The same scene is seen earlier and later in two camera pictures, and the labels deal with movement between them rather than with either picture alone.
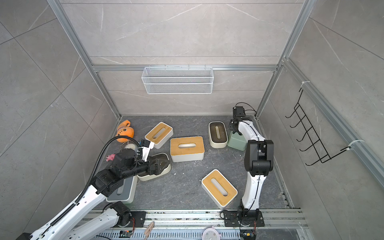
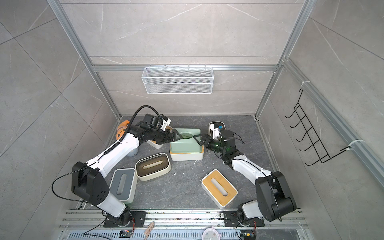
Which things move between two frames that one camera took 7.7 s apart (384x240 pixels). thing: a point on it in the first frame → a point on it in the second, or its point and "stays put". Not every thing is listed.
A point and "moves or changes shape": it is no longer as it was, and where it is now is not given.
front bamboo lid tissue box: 219,189 stays put
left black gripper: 157,169 → 168,138
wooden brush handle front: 149,229 stays put
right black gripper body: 231,125 → 216,146
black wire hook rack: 317,148 stays put
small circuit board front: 125,233 stays put
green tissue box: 237,141 → 187,143
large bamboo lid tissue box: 187,149 stays put
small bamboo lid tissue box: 159,134 moves or changes shape
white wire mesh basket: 177,80 stays put
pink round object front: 211,234 stays put
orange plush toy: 124,129 stays put
